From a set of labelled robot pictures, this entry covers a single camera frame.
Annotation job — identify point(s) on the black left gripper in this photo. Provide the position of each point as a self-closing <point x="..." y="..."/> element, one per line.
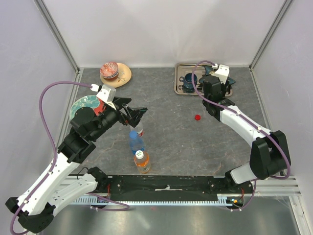
<point x="136" y="113"/>

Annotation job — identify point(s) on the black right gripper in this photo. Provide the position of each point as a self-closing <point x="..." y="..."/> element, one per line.
<point x="224" y="88"/>

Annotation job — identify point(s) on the clear bottle red cap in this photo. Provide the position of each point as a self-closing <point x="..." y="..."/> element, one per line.
<point x="138" y="129"/>

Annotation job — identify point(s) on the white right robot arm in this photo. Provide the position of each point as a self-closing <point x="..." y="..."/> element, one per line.
<point x="269" y="150"/>

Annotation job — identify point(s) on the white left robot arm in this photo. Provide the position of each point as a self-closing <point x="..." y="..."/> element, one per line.
<point x="36" y="208"/>

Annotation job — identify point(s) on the blue water bottle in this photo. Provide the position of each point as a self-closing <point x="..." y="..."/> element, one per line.
<point x="136" y="143"/>

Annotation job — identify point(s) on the orange drink bottle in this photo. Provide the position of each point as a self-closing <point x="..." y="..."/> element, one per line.
<point x="142" y="161"/>

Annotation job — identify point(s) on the blue star-shaped dish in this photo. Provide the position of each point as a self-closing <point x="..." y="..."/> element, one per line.
<point x="210" y="69"/>

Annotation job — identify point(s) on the blue ceramic cup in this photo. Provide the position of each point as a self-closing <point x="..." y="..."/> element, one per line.
<point x="187" y="80"/>

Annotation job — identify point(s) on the teal red floral plate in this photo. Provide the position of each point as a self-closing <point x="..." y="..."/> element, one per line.
<point x="91" y="101"/>

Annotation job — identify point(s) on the beige floral plate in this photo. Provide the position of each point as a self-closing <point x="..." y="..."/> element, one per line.
<point x="124" y="76"/>

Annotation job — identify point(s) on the silver metal tray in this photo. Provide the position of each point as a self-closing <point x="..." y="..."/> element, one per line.
<point x="182" y="69"/>

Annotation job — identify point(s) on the red patterned bowl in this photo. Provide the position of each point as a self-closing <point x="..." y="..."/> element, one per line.
<point x="109" y="70"/>

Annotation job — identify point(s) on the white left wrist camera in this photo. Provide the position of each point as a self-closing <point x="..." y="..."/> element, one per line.
<point x="105" y="93"/>

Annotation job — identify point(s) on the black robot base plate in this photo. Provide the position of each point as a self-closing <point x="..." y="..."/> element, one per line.
<point x="166" y="188"/>

